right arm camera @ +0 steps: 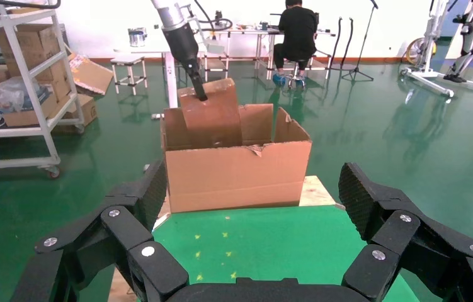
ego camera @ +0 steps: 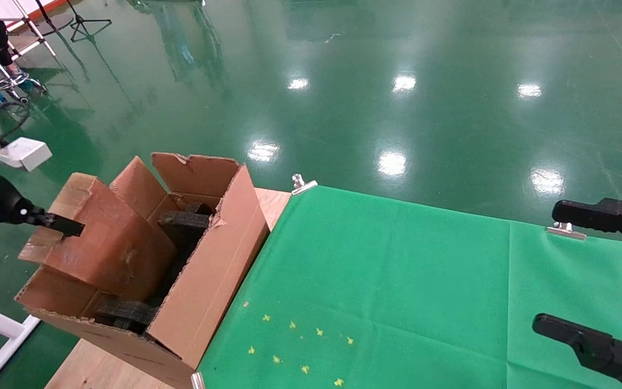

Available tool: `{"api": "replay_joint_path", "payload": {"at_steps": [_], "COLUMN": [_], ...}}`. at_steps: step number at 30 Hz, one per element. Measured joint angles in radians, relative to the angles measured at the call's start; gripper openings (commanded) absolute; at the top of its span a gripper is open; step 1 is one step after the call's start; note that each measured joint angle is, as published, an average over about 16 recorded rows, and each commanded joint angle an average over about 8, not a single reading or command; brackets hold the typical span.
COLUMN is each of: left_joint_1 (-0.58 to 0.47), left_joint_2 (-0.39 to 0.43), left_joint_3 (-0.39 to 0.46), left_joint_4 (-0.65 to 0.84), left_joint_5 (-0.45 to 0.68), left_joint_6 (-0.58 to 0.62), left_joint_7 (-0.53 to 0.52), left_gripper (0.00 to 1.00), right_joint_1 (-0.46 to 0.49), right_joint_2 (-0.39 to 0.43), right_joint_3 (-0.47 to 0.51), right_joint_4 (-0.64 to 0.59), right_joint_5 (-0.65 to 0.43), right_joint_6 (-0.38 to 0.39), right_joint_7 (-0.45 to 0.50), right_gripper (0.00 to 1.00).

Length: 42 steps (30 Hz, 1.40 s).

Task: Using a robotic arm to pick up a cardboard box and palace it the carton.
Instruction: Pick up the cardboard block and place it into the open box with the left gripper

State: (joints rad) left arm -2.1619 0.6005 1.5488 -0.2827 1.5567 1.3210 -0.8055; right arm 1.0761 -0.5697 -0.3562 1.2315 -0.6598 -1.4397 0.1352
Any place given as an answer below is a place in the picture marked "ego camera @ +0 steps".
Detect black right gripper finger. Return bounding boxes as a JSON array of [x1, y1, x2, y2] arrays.
[[532, 313, 622, 389], [552, 198, 622, 261]]

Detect small taped cardboard box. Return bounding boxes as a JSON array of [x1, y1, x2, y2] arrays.
[[18, 173, 178, 301]]

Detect large open cardboard carton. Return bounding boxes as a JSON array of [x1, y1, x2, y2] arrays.
[[14, 152, 271, 389]]

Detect metal swivel stool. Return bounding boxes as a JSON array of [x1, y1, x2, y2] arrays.
[[0, 57, 48, 104]]

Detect black microphone stand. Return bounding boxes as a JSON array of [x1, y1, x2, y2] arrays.
[[65, 0, 113, 43]]

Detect green cloth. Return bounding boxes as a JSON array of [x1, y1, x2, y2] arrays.
[[198, 185, 622, 389]]

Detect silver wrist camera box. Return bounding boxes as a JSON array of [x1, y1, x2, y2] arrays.
[[0, 137, 52, 172]]

